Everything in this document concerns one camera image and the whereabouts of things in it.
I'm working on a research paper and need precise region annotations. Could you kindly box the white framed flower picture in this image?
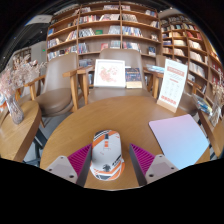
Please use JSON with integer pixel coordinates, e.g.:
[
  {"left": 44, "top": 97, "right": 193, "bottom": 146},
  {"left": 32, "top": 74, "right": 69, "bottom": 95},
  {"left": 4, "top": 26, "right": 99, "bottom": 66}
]
[{"left": 93, "top": 58, "right": 127, "bottom": 89}]

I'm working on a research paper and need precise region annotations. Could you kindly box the white hanging ceiling panel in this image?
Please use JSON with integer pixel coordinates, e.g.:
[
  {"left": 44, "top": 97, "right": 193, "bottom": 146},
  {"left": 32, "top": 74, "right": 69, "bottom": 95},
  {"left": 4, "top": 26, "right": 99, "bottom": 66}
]
[{"left": 24, "top": 14, "right": 53, "bottom": 26}]

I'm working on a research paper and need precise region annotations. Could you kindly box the white and orange computer mouse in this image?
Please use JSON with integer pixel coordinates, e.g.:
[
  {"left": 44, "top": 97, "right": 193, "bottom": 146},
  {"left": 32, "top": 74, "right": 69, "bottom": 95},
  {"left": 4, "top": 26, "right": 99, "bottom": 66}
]
[{"left": 89, "top": 129, "right": 126, "bottom": 182}]

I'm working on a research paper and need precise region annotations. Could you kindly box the dark hardcover book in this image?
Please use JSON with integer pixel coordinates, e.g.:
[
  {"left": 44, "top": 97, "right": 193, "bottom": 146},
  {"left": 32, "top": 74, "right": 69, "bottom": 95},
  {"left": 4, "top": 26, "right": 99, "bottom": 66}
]
[{"left": 124, "top": 67, "right": 144, "bottom": 90}]

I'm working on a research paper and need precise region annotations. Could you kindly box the white and red sign stand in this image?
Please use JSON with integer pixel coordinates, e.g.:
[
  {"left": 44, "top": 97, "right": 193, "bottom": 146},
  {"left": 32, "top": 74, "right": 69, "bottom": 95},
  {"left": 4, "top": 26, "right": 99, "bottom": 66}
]
[{"left": 156, "top": 58, "right": 189, "bottom": 114}]

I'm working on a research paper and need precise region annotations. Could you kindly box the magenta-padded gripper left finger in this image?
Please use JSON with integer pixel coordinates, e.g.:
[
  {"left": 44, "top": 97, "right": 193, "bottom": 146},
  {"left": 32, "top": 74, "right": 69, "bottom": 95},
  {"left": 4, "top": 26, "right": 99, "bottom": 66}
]
[{"left": 44, "top": 143, "right": 93, "bottom": 188}]

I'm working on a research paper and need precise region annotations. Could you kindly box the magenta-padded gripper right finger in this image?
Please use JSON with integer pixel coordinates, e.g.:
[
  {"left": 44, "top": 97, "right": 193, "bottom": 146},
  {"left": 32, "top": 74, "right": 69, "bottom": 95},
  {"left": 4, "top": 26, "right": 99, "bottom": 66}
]
[{"left": 128, "top": 143, "right": 180, "bottom": 187}]

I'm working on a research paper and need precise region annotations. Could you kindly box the blue and pink mouse pad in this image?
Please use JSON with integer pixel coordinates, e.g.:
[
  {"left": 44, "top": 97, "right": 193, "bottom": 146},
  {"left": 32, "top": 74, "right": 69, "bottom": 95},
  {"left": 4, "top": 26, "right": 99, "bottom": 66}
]
[{"left": 148, "top": 113, "right": 210, "bottom": 171}]

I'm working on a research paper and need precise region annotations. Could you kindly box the wide wooden bookshelf unit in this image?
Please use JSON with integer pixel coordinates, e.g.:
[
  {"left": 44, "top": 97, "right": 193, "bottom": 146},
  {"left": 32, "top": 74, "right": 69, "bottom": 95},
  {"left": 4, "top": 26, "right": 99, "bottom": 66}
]
[{"left": 45, "top": 1, "right": 161, "bottom": 68}]

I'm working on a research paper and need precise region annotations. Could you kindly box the tall wooden bookshelf unit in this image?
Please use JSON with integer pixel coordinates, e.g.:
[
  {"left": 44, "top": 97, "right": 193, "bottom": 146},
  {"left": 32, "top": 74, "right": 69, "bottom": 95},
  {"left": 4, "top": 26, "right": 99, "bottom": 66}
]
[{"left": 159, "top": 13, "right": 223, "bottom": 108}]

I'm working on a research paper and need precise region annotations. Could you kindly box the glass vase with beige flowers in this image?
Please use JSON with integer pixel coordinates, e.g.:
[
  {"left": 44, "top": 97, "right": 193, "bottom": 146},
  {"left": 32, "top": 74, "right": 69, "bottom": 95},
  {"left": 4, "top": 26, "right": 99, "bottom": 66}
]
[{"left": 208, "top": 74, "right": 224, "bottom": 128}]

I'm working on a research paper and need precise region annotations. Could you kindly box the glass vase with pink flowers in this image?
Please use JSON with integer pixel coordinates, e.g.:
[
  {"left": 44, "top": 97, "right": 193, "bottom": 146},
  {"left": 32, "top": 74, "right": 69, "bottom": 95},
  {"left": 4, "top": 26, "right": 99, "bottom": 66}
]
[{"left": 0, "top": 54, "right": 48, "bottom": 125}]

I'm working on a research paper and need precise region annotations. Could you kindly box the brown wooden armchair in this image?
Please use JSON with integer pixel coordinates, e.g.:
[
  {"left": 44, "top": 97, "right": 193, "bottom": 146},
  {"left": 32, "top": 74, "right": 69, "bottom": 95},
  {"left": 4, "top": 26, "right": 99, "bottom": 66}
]
[
  {"left": 77, "top": 48, "right": 158, "bottom": 105},
  {"left": 151, "top": 54, "right": 205, "bottom": 117},
  {"left": 23, "top": 52, "right": 83, "bottom": 118}
]

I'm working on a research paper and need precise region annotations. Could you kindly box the stack of colourful books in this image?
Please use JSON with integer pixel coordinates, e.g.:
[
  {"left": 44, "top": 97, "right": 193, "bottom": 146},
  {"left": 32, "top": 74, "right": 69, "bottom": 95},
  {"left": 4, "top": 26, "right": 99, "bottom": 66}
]
[{"left": 192, "top": 93, "right": 214, "bottom": 116}]

